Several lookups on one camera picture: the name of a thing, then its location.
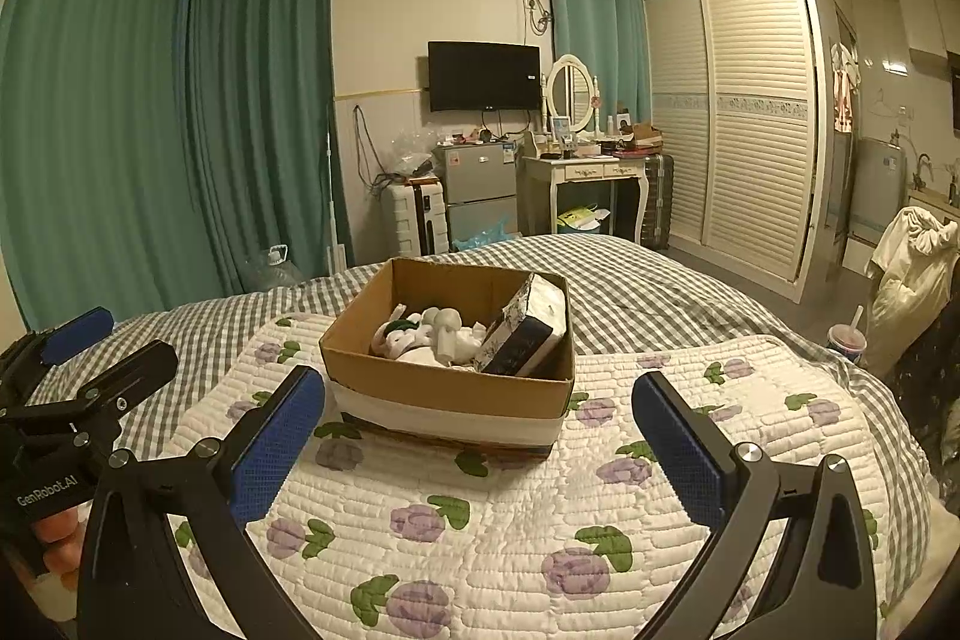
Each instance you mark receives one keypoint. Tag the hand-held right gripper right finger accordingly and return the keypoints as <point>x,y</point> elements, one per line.
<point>679,452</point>

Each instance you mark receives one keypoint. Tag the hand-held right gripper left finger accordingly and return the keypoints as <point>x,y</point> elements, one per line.
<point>279,445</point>

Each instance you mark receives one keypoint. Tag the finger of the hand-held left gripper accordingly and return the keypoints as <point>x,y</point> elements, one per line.
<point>127,374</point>
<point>76,334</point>

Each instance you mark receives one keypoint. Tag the green and white sock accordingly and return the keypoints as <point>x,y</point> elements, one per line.
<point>399,329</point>

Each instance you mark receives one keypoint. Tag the cardboard box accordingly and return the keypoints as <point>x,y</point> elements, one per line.
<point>442,400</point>

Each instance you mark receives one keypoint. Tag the floral tissue pack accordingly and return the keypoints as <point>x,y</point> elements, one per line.
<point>525,332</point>

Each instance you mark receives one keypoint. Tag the person's left hand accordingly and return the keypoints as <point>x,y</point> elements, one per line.
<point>64,539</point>

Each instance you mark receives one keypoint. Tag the grey checkered bed sheet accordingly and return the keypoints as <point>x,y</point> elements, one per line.
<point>675,287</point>

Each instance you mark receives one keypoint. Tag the clear water jug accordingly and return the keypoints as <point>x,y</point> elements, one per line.
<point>274,269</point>

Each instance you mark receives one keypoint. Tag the floral quilted blanket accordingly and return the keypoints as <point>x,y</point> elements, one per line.
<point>525,550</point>

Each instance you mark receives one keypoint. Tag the plastic cup with straw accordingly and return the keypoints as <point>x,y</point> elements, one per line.
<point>847,340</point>

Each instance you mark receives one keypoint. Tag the wide green curtain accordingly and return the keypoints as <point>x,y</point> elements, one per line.
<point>90,108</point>

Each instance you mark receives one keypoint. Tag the yellow bag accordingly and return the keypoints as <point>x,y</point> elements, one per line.
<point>581,220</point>

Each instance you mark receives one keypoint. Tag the silver suitcase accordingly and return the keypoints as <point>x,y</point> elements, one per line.
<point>658,197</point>

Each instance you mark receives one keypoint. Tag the white pole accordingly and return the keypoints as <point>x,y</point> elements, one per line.
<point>331,190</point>

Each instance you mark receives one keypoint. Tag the white suitcase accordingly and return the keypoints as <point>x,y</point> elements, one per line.
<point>411,220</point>

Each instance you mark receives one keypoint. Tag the white garment on chair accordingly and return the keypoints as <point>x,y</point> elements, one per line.
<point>911,280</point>

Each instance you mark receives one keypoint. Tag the blue plastic bag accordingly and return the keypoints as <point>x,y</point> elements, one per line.
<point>484,233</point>

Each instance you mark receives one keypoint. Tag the white dressing table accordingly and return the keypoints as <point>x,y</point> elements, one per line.
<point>585,171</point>

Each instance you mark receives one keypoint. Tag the narrow green curtain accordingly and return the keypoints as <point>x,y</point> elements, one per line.
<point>262,100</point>

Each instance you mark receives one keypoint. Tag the small brown box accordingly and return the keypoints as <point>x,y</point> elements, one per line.
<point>649,136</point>

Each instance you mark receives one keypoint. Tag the clear plastic bag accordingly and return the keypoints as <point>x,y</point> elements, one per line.
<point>409,154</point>

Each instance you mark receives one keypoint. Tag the silver small fridge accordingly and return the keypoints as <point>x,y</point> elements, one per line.
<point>480,183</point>

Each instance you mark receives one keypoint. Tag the white slatted wardrobe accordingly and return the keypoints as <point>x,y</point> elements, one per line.
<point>742,123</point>

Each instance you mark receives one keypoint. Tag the grey appliance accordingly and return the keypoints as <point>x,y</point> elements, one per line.
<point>879,183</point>

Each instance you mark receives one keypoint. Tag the oval white mirror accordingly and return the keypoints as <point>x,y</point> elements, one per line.
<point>571,91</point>

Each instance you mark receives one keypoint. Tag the hanging light clothes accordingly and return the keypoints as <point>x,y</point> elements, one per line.
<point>844,89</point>

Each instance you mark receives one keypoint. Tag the light blue curtain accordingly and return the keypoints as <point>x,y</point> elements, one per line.
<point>596,33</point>

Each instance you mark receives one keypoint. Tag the white kitchen cabinets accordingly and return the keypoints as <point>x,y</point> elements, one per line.
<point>930,21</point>

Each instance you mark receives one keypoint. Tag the small picture frame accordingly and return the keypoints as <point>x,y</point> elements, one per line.
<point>560,126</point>

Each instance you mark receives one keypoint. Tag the black wall television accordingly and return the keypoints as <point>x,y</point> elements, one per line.
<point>484,76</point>

